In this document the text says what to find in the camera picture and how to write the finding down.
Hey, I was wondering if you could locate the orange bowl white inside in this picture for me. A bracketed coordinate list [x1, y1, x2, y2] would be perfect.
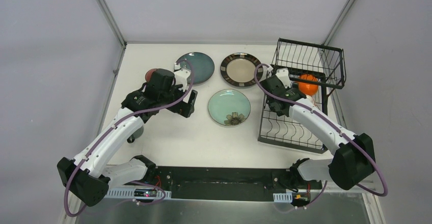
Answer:
[298, 74, 318, 96]

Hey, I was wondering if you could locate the dark red cup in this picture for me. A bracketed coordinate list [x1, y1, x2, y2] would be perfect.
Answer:
[145, 68, 157, 82]

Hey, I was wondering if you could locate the black wire dish rack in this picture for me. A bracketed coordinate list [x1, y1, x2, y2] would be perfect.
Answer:
[258, 38, 346, 154]

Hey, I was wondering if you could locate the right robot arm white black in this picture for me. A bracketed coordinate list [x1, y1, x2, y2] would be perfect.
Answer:
[258, 75, 376, 190]

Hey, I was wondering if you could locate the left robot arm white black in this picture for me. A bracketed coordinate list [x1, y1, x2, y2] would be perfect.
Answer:
[57, 88, 198, 207]

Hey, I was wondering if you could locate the dark blue plate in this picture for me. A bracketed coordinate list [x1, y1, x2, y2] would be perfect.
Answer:
[177, 52, 215, 86]

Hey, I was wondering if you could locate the black striped rim plate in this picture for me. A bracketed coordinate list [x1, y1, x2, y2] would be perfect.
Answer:
[220, 52, 263, 88]

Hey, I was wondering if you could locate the teal flower plate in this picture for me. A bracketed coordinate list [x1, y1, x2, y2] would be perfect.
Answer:
[207, 89, 251, 127]

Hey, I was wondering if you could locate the dark green mug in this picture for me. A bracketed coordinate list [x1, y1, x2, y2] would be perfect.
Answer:
[127, 126, 144, 144]

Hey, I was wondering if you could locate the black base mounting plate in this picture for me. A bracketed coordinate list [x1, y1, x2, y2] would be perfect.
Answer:
[140, 166, 323, 202]

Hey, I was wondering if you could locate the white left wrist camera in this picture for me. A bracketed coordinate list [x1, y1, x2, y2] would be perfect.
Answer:
[145, 64, 193, 98]

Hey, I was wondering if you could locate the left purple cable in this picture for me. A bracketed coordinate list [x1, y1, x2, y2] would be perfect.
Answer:
[63, 59, 196, 218]

